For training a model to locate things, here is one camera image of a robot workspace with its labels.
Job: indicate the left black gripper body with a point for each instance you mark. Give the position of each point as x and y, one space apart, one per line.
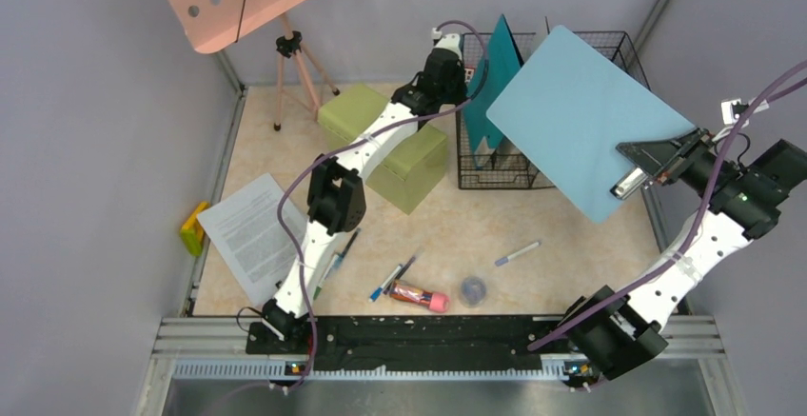
452 92

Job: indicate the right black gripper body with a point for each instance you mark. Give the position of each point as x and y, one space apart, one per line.
697 169

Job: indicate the teal folder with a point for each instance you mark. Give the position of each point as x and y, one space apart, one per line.
503 62

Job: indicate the light blue clipboard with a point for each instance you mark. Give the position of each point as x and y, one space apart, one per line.
568 108

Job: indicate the black wire desk organizer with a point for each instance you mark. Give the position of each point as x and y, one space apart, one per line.
506 168

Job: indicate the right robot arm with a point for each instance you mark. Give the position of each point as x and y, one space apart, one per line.
742 207

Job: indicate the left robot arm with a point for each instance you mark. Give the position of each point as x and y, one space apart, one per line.
335 198

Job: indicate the red calculator cube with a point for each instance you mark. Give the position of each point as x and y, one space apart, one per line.
468 74

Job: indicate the green rectangular box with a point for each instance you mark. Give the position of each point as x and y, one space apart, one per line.
412 169

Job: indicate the white blue marker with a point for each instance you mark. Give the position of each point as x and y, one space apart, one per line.
516 254

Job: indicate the black pen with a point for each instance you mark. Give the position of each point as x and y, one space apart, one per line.
342 254

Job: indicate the clear round container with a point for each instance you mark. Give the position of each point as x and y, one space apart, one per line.
473 291

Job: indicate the pink capped pencil tube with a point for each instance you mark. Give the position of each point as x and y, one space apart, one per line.
434 301

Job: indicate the blue capped marker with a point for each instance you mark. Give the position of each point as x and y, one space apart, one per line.
385 284

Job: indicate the green capped marker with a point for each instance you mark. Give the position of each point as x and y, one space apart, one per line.
319 287

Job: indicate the printed paper clipboard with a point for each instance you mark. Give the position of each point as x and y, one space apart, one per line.
254 245

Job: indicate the yellow green block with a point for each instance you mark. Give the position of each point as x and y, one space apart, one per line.
192 233

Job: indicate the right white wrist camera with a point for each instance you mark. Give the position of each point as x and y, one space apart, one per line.
732 109

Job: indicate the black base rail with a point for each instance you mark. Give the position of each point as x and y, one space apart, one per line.
453 343

